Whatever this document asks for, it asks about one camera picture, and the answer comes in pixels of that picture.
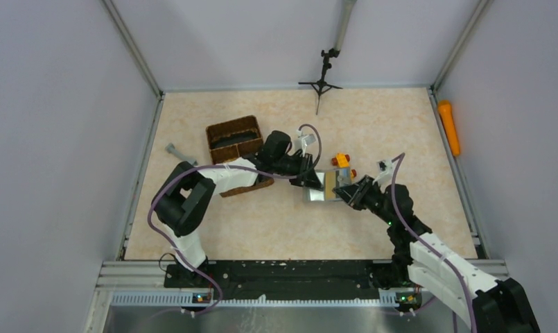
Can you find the gold credit card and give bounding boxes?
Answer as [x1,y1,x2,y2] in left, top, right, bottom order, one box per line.
[324,170,340,193]

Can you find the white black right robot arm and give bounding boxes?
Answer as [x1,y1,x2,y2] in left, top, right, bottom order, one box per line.
[332,176,540,332]

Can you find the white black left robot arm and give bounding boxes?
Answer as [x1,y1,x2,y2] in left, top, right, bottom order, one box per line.
[148,128,324,272]

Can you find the brown wicker basket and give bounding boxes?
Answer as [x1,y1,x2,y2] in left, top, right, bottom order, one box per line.
[205,115,275,198]

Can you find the yellow red toy brick car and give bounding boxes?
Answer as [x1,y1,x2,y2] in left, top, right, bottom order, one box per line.
[331,153,357,180]

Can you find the grey dumbbell-shaped plastic part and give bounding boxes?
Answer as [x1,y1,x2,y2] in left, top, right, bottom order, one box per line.
[165,143,198,166]

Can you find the orange flashlight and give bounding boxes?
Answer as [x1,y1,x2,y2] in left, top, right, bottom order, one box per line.
[437,100,461,157]

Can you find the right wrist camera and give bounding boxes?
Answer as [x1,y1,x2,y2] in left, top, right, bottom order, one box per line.
[375,159,394,186]

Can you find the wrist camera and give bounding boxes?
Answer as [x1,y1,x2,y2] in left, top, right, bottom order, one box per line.
[375,159,394,186]
[293,134,316,151]

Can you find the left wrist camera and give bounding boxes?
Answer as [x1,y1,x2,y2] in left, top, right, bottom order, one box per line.
[293,134,316,151]

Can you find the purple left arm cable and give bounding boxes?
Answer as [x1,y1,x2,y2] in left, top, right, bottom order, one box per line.
[148,123,323,318]

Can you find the black camera tripod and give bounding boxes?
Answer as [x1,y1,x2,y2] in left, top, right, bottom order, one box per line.
[298,0,358,116]

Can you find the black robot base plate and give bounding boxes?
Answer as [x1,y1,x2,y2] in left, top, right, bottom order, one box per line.
[164,259,438,291]

